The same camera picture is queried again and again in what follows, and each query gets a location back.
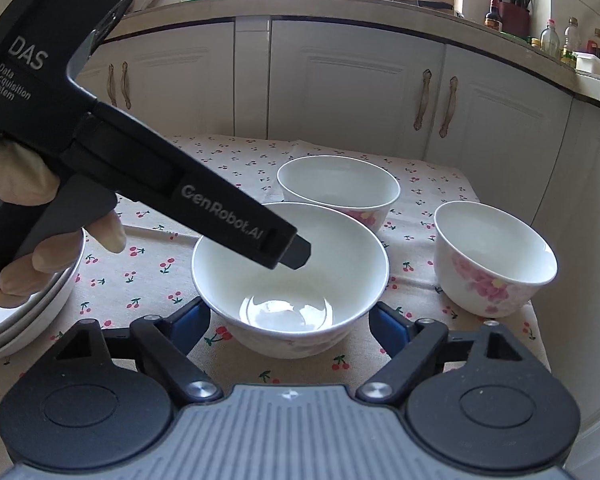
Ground pink-flower white bowl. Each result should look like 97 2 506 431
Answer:
434 200 558 318

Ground white floral bowl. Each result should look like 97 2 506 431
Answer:
192 202 389 360

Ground white plate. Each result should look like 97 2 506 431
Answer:
0 240 86 359

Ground white kitchen base cabinets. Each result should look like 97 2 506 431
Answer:
78 16 600 479

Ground gloved left hand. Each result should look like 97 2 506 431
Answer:
0 136 126 308

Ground cherry print tablecloth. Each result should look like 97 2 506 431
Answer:
0 133 552 466

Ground dark soy sauce bottle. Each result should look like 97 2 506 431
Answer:
483 0 503 32

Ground knife block with knives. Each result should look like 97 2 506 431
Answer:
498 0 532 39

